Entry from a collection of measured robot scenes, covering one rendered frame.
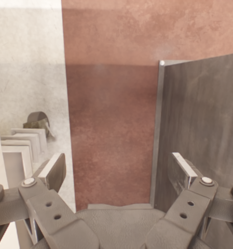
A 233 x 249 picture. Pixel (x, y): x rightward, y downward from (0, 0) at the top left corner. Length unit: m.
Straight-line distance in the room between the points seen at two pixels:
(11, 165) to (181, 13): 1.08
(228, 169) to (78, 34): 0.90
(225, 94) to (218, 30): 0.70
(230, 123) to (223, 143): 0.06
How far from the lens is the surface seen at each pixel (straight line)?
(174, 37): 1.08
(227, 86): 0.51
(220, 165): 0.54
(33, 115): 1.02
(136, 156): 1.14
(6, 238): 0.37
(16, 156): 0.81
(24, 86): 1.14
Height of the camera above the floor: 1.02
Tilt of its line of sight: 74 degrees down
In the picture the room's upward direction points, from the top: 177 degrees clockwise
